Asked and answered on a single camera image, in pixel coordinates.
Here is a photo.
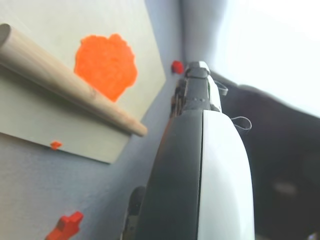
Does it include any wooden rolling pin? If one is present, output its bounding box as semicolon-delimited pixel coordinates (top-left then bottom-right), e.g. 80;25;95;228
0;23;149;138

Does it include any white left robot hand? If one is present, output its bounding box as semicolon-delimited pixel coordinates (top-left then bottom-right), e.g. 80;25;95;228
122;59;256;240

